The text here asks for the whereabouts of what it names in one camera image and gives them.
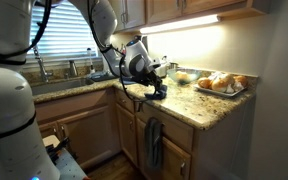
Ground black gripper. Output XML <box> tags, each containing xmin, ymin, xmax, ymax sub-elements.
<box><xmin>137</xmin><ymin>71</ymin><xmax>168</xmax><ymax>98</ymax></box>

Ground steel kitchen faucet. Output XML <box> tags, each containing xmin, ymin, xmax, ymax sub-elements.
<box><xmin>33</xmin><ymin>44</ymin><xmax>54</xmax><ymax>84</ymax></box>

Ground narrow wooden drawer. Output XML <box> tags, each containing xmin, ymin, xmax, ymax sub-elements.
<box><xmin>114</xmin><ymin>88</ymin><xmax>136</xmax><ymax>114</ymax></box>

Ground narrow wooden cabinet door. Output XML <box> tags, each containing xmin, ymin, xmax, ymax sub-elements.
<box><xmin>115</xmin><ymin>103</ymin><xmax>139</xmax><ymax>167</ymax></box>

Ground pale yellow fruit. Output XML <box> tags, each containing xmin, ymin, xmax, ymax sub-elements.
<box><xmin>174</xmin><ymin>70</ymin><xmax>190</xmax><ymax>83</ymax></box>

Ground pale upper cabinet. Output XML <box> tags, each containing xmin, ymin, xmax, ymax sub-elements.
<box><xmin>108</xmin><ymin>0</ymin><xmax>147</xmax><ymax>33</ymax></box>

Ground wooden sink cabinet door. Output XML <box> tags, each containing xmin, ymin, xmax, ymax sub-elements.
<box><xmin>55</xmin><ymin>105</ymin><xmax>121</xmax><ymax>169</ymax></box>

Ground grey hanging towel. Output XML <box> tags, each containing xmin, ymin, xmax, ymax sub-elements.
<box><xmin>144</xmin><ymin>117</ymin><xmax>165</xmax><ymax>169</ymax></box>

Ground glass fruit bowl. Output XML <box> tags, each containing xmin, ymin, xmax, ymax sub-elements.
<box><xmin>166</xmin><ymin>68</ymin><xmax>202</xmax><ymax>85</ymax></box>

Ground wide wooden drawer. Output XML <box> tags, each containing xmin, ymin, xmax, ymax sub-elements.
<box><xmin>136</xmin><ymin>102</ymin><xmax>195</xmax><ymax>152</ymax></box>

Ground wooden upper cabinet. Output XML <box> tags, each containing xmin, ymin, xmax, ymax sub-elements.
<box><xmin>145</xmin><ymin>0</ymin><xmax>272</xmax><ymax>26</ymax></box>

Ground steel kitchen sink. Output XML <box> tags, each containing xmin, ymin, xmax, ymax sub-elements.
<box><xmin>30</xmin><ymin>77</ymin><xmax>95</xmax><ymax>97</ymax></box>

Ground silver food processor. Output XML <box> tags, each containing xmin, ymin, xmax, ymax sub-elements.
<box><xmin>153</xmin><ymin>55</ymin><xmax>171</xmax><ymax>78</ymax></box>

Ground steel soap dispenser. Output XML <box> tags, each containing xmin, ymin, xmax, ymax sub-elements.
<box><xmin>67</xmin><ymin>59</ymin><xmax>79</xmax><ymax>78</ymax></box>

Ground under-cabinet strip light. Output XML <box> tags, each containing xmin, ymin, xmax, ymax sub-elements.
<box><xmin>139</xmin><ymin>14</ymin><xmax>222</xmax><ymax>35</ymax></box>

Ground white window blinds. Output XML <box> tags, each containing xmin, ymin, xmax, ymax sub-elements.
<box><xmin>28</xmin><ymin>1</ymin><xmax>100</xmax><ymax>60</ymax></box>

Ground white rectangular plate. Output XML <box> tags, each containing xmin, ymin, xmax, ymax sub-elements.
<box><xmin>193</xmin><ymin>83</ymin><xmax>247</xmax><ymax>98</ymax></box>

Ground small dark blue towel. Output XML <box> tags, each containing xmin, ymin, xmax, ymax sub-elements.
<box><xmin>144</xmin><ymin>84</ymin><xmax>169</xmax><ymax>102</ymax></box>

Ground grey robot cart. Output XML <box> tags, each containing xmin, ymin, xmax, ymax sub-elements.
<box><xmin>42</xmin><ymin>134</ymin><xmax>90</xmax><ymax>180</ymax></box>

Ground folded blue towel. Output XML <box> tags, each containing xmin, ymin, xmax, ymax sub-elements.
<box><xmin>120</xmin><ymin>77</ymin><xmax>139</xmax><ymax>86</ymax></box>

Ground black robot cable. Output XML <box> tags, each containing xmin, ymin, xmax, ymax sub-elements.
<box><xmin>87</xmin><ymin>0</ymin><xmax>153</xmax><ymax>103</ymax></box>

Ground white-handled dish brush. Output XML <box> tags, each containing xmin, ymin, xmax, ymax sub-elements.
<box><xmin>86</xmin><ymin>47</ymin><xmax>96</xmax><ymax>75</ymax></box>

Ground wide wooden cabinet door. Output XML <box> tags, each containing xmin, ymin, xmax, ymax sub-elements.
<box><xmin>137</xmin><ymin>131</ymin><xmax>192</xmax><ymax>180</ymax></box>

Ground golden bread roll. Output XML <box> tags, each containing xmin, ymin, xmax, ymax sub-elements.
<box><xmin>197</xmin><ymin>77</ymin><xmax>214</xmax><ymax>90</ymax></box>
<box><xmin>211</xmin><ymin>73</ymin><xmax>236</xmax><ymax>93</ymax></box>
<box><xmin>233</xmin><ymin>75</ymin><xmax>249</xmax><ymax>88</ymax></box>

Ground small steel pot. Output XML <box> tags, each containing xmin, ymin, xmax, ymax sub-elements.
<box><xmin>168</xmin><ymin>62</ymin><xmax>180</xmax><ymax>71</ymax></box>

